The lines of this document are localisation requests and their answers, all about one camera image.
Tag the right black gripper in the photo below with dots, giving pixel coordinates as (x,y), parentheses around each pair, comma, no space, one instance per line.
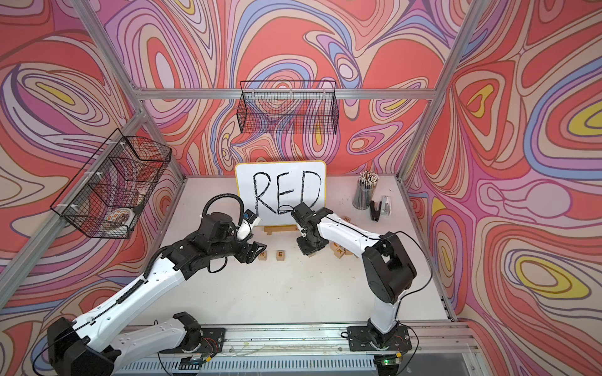
(307,250)

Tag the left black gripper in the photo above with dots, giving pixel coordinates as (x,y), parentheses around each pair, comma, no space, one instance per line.
(248,252)

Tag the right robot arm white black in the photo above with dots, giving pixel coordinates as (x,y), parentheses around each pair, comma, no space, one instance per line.
(389,270)

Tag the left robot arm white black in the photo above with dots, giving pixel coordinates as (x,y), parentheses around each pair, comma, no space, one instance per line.
(94,343)

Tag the pile of wooden letter blocks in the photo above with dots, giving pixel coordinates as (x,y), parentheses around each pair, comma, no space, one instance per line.
(337,249)

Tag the whiteboard with word RED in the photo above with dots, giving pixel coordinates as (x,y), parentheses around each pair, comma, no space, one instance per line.
(272,189)

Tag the black stapler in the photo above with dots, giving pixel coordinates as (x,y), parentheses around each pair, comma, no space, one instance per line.
(375,210)

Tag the mesh cup with pencils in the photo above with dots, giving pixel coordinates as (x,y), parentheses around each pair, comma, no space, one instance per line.
(366,185)

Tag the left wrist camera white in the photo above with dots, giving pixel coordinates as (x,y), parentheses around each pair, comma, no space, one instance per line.
(249,221)

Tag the black wire basket back wall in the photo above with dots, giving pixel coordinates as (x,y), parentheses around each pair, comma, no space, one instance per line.
(282,107)

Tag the black wire basket wall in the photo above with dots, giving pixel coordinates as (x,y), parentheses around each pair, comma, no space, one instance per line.
(282,107)
(124,172)

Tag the black wire basket left wall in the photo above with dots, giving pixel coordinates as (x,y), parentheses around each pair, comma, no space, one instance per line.
(124,172)

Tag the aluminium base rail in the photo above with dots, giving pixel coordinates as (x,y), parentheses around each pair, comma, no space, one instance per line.
(314,349)

